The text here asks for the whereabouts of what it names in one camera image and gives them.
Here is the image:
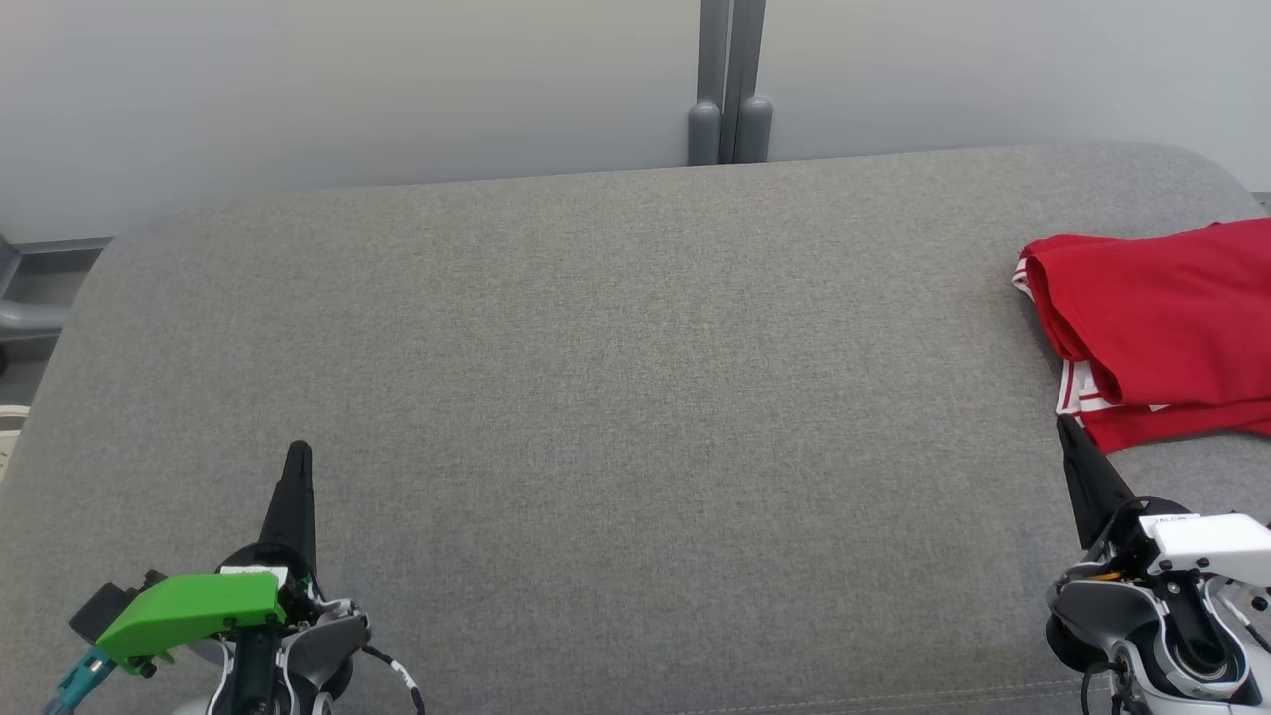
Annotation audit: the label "cream plastic laundry basket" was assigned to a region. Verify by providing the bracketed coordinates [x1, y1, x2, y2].
[0, 405, 31, 480]

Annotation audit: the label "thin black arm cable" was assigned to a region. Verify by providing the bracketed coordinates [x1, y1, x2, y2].
[359, 643, 428, 715]
[1080, 660, 1133, 715]

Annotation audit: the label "red Bulls shorts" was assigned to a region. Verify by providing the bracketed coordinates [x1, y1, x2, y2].
[1013, 218, 1271, 410]

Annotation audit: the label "left cable with teal plug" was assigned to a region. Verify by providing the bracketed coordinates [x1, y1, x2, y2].
[45, 645, 118, 715]

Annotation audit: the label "grey fabric sofa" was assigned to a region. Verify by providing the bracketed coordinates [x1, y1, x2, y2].
[0, 142, 1271, 715]

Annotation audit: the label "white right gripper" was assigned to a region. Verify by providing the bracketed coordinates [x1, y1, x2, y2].
[1056, 415, 1271, 587]

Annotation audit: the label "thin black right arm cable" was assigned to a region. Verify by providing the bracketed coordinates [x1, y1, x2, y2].
[1080, 660, 1133, 715]

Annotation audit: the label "grey partition post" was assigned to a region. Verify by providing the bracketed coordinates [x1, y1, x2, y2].
[688, 0, 774, 165]

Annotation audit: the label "red Bulls jersey shirt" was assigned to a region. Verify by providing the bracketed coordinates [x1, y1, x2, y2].
[1055, 359, 1271, 455]

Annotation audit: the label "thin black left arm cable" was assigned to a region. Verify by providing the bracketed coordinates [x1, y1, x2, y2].
[359, 643, 428, 715]

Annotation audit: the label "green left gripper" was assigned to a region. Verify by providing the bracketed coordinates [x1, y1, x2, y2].
[96, 441, 324, 666]

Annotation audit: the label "grey metal frame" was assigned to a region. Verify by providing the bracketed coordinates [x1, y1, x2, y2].
[0, 233, 112, 344]

